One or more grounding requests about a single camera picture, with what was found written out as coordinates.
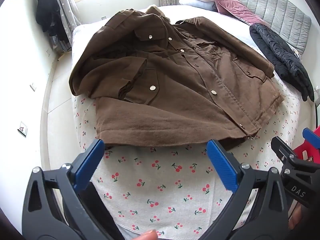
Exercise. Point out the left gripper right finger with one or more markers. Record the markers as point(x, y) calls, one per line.
point(268, 218)

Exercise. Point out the black puffer jacket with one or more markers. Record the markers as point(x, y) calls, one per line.
point(288, 67)

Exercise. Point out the hanging black clothes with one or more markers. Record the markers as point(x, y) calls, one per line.
point(49, 18)

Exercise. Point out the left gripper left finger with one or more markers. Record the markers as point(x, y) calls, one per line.
point(52, 207)

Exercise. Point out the left grey curtain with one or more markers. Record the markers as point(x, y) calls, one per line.
point(70, 20)

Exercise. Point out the left hand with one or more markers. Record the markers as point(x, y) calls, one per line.
point(149, 235)

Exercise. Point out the red plastic stool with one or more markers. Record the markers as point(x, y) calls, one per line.
point(309, 150)

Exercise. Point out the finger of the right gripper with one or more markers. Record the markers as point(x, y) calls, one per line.
point(309, 135)
point(283, 151)

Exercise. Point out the front pink velvet pillow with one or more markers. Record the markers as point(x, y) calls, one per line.
point(241, 12)

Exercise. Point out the grey quilted headboard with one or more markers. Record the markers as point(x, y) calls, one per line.
point(284, 18)

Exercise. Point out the cherry print cloth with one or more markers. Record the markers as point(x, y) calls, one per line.
point(175, 190)

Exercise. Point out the right hand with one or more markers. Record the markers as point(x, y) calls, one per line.
point(296, 216)

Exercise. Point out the brown button jacket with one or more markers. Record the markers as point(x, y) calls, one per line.
point(157, 84)

